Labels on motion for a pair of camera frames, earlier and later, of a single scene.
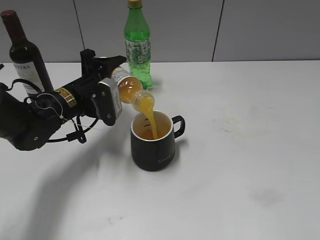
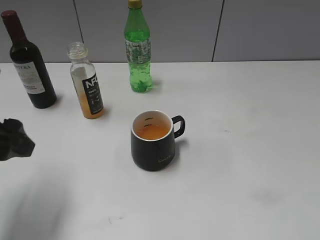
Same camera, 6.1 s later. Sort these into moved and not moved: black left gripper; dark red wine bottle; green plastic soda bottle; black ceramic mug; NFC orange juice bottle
Moved: black left gripper; NFC orange juice bottle
Not moved: black ceramic mug; dark red wine bottle; green plastic soda bottle
